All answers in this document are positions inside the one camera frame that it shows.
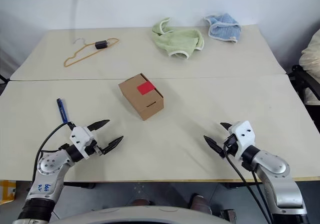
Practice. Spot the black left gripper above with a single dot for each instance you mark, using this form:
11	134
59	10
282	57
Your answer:
93	148

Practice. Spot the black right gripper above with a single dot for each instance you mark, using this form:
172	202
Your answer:
231	144

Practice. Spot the brown cardboard box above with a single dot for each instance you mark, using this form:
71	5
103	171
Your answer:
140	103

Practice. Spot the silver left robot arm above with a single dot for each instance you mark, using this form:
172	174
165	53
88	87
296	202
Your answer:
47	166

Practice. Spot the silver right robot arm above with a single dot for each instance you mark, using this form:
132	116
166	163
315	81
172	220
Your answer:
275	166

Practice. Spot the red tape strip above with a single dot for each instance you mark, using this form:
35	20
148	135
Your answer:
145	88

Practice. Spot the dark rounded shape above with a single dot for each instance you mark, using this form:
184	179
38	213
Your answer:
200	204

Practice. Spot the black power adapter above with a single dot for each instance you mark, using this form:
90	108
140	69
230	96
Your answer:
100	45

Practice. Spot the black office chair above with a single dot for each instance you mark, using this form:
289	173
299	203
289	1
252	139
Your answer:
303	84

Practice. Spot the green towel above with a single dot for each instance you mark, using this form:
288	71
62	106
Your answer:
175	40

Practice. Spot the blue towel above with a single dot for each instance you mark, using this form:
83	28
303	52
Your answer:
223	29

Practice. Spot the person in cream clothing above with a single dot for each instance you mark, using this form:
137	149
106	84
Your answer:
311	57

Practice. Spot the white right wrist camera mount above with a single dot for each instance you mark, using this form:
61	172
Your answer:
243	134

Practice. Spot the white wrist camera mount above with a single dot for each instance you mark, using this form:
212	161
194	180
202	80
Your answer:
80	136
243	134

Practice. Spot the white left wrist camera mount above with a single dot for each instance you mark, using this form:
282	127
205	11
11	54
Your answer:
80	136

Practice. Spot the metal caster bracket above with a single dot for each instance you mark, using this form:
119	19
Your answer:
228	215

